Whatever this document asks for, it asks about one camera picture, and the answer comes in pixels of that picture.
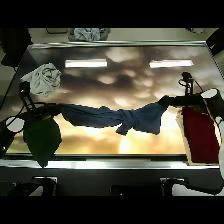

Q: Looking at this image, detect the red garment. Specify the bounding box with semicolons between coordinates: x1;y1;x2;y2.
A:
181;106;221;164

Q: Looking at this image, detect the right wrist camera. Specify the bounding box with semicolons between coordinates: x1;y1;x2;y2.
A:
179;71;195;97

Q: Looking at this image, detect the silver frame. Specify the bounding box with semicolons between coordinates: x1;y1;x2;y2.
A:
0;40;224;197

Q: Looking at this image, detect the grey garment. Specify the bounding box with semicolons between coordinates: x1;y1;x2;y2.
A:
68;27;111;43

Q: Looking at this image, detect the green garment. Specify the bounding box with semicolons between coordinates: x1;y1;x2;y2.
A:
23;116;63;169

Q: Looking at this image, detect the beige garment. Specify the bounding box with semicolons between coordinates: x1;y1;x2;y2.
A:
175;109;201;167

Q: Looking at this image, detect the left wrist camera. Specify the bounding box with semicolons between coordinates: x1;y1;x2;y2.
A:
18;81;35;105

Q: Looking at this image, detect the blue shirt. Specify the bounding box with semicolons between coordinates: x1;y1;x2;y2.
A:
59;102;169;136

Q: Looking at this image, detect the white garment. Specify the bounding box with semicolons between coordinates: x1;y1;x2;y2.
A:
20;62;63;98

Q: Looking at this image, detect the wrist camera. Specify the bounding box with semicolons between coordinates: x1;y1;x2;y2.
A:
179;71;195;97
18;81;35;105

